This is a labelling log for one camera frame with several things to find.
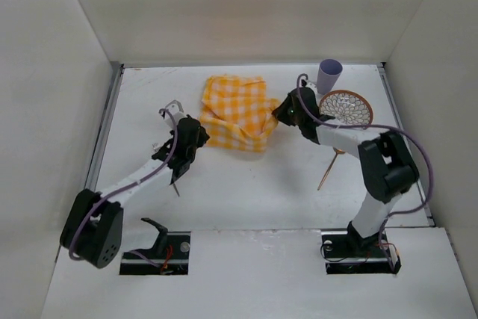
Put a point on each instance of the copper long-handled spoon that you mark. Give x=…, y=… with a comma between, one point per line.
x=329, y=168

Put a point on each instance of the silver metal fork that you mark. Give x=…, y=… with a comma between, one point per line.
x=155, y=148

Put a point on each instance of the lavender plastic cup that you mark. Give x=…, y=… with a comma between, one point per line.
x=328, y=73

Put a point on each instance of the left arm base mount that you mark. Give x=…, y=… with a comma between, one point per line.
x=167, y=255

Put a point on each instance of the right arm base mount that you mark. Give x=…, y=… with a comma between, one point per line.
x=375, y=258

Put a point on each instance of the right aluminium frame rail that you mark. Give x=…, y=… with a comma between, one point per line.
x=427, y=195

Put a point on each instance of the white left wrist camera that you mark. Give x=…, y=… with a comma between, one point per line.
x=172, y=113

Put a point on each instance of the yellow white checkered cloth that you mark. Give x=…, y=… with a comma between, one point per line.
x=237, y=112

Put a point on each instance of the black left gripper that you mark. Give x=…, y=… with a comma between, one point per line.
x=179, y=166

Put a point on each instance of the patterned ceramic plate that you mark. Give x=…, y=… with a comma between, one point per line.
x=347, y=106

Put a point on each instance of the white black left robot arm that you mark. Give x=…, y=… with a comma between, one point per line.
x=93, y=231

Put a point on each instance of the left aluminium frame rail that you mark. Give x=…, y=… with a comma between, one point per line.
x=95, y=162

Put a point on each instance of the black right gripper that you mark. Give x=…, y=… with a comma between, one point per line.
x=283, y=112

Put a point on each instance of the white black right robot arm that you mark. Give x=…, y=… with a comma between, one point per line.
x=387, y=167

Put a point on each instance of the aluminium frame rail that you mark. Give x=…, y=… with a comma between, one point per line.
x=95, y=162
x=427, y=195

